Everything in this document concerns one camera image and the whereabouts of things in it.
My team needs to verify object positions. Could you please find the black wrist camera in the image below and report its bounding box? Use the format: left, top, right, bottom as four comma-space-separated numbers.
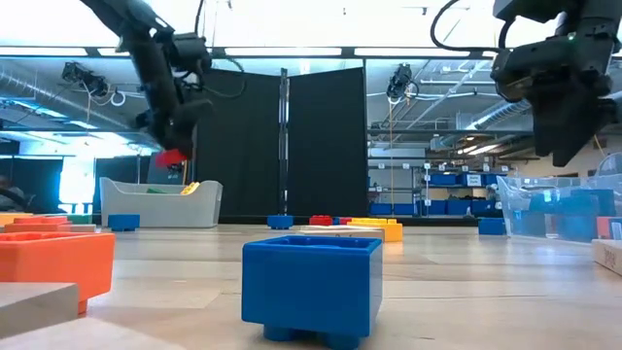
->
167, 32, 214, 74
490, 41, 574, 103

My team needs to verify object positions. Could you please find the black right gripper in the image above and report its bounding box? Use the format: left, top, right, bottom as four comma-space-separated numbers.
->
527, 21, 622, 168

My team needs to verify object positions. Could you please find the black folding partition screen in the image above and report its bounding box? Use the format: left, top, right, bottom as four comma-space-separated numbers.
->
193, 66, 369, 220

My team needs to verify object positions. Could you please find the white ventilation duct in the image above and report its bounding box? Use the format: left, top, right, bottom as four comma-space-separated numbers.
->
451, 99, 534, 140

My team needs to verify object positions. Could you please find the amber yellow toy brick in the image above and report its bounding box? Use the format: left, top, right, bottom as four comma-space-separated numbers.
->
0, 212, 34, 226

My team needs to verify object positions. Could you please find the black ceiling-hung device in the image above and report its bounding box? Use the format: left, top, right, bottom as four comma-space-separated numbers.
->
60, 60, 111, 98
386, 61, 420, 103

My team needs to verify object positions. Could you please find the white plastic bin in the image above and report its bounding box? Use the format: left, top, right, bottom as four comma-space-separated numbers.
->
99, 177, 224, 228

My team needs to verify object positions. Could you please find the person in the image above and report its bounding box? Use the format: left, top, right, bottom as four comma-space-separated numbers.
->
0, 175, 38, 214

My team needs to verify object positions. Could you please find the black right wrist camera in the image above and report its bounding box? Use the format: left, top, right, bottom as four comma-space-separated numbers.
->
490, 41, 574, 103

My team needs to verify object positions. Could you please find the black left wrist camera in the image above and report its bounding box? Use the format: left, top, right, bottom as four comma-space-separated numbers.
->
167, 32, 214, 74

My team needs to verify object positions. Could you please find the silver ventilation duct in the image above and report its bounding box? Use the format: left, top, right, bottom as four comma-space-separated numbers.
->
0, 67, 147, 142

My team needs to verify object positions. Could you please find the long orange toy brick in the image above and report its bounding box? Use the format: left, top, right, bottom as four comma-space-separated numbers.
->
4, 216, 73, 233

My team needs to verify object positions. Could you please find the shelf with blue bins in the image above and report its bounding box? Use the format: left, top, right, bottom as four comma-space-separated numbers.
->
368, 162, 509, 218

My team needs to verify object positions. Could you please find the clear plastic bin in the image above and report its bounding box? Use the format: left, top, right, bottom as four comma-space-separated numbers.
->
495, 151, 622, 244

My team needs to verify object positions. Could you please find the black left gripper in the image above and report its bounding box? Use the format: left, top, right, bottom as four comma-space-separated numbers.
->
123, 28, 215, 159

